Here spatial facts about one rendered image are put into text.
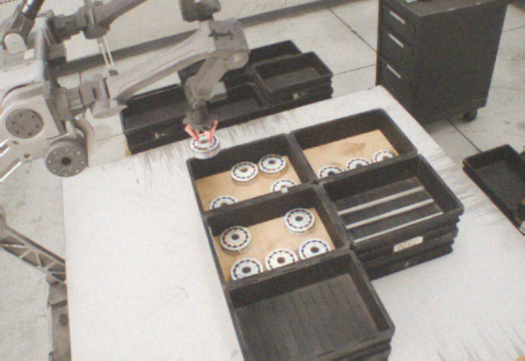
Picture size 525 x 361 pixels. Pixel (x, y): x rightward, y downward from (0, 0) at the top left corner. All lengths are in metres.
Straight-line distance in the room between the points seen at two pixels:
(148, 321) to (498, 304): 1.14
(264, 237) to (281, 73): 1.58
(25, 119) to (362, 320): 1.06
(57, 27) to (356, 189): 1.15
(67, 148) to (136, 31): 3.04
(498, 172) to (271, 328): 1.73
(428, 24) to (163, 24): 2.54
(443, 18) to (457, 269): 1.56
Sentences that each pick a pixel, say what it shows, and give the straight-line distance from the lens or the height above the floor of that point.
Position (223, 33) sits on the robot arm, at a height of 1.59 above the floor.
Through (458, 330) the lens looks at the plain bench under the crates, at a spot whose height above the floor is 0.70.
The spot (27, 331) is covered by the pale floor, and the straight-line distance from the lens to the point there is 2.83.
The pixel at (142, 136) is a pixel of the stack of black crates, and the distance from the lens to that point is 2.74.
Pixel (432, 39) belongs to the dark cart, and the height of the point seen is 0.74.
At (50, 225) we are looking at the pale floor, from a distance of 3.26.
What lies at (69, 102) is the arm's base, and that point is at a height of 1.47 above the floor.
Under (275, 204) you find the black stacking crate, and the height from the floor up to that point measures 0.90.
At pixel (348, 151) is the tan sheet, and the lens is 1.98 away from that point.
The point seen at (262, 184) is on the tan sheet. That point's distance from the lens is 1.87.
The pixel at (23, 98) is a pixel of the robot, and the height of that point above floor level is 1.50.
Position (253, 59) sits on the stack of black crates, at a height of 0.41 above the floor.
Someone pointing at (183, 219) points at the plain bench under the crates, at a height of 0.70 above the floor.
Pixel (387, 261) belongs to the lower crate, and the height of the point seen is 0.80.
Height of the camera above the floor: 2.12
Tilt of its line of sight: 42 degrees down
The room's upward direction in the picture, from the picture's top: 8 degrees counter-clockwise
